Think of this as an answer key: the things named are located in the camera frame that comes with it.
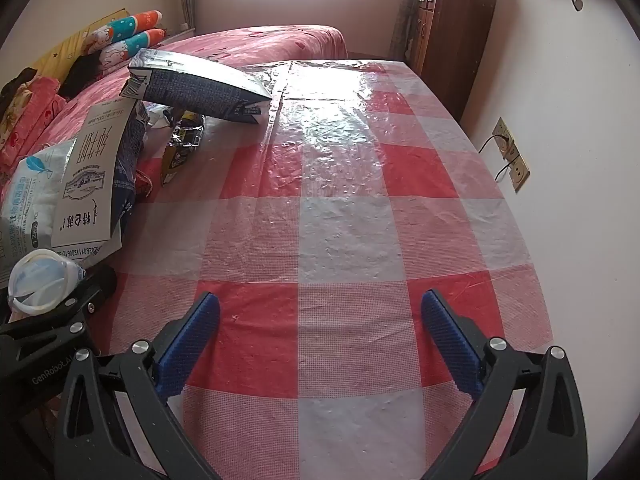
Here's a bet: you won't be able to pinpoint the white and blue milk carton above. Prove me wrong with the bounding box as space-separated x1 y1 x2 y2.
50 100 147 261

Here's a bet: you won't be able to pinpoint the bed with pink cover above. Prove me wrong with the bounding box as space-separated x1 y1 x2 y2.
0 25 348 201

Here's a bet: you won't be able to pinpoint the silver white snack packet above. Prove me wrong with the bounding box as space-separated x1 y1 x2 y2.
0 140 76 261

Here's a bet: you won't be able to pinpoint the yellow headboard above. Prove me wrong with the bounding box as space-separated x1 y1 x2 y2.
15 8 131 81

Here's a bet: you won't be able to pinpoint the cartoon print bolster pillow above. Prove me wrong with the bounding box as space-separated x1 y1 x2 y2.
92 10 166 44
100 29 168 74

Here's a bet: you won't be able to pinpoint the yellow black snack wrapper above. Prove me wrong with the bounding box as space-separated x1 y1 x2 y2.
160 110 206 187

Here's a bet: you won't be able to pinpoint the dark clothes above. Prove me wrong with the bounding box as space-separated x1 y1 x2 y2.
57 52 104 99
0 70 37 107

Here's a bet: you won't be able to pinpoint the red milk tea bag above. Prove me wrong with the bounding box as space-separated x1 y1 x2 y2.
136 157 156 199

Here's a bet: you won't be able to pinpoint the white crumpled plastic wrapper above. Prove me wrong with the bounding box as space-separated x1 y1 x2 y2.
144 104 173 131

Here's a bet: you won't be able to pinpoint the yellow wall socket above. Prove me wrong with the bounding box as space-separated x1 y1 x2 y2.
492 117 516 157
507 152 531 192

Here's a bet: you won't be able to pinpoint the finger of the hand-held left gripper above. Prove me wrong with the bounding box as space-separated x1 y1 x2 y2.
0 265 119 356

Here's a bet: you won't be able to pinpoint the black socket cable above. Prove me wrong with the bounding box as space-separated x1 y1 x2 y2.
479 132 512 182

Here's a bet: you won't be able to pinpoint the brown wooden cabinet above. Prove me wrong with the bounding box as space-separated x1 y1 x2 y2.
402 0 501 122

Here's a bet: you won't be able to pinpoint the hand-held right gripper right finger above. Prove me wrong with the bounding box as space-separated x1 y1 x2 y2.
420 289 588 480

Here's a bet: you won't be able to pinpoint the pink folded pillow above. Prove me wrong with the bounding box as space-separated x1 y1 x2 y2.
0 77 67 171

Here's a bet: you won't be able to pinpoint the dark blue foil bag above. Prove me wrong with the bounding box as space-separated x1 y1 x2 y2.
121 48 273 126

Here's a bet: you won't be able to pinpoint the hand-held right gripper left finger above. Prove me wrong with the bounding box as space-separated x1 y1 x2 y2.
52 291 223 480

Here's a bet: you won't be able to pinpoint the clear white plastic cup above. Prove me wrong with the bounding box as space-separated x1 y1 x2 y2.
7 251 86 316

